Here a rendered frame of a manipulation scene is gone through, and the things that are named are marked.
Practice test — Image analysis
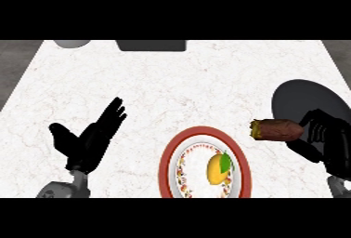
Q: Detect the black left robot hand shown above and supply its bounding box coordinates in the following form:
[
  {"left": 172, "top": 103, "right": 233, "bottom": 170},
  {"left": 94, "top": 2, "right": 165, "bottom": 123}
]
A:
[{"left": 48, "top": 97, "right": 128, "bottom": 175}]

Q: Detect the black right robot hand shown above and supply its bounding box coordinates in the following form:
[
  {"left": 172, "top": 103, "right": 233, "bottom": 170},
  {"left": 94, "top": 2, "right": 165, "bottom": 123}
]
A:
[{"left": 286, "top": 108, "right": 351, "bottom": 181}]

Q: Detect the brown sweet potato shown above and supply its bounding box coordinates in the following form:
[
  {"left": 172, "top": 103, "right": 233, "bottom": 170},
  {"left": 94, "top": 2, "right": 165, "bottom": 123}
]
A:
[{"left": 247, "top": 118, "right": 305, "bottom": 142}]

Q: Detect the dark grey pan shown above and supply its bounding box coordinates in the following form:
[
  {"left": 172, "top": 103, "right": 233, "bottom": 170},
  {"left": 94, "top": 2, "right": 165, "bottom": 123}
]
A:
[{"left": 269, "top": 79, "right": 351, "bottom": 127}]

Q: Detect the red rimmed white plate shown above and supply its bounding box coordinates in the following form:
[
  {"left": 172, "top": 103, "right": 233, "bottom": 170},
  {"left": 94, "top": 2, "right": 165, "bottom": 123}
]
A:
[{"left": 157, "top": 126, "right": 253, "bottom": 199}]

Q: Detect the yellow lemon with green leaf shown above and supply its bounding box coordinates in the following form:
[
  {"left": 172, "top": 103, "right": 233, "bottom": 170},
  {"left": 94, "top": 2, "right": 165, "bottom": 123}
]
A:
[{"left": 205, "top": 151, "right": 236, "bottom": 186}]

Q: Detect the grey round bowl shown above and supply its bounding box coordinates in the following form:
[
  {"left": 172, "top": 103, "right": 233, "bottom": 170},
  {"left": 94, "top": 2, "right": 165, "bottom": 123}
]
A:
[{"left": 51, "top": 40, "right": 91, "bottom": 49}]

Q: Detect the dark grey rectangular appliance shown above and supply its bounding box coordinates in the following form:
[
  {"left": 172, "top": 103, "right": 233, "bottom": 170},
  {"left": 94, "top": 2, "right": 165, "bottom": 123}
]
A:
[{"left": 115, "top": 40, "right": 187, "bottom": 53}]

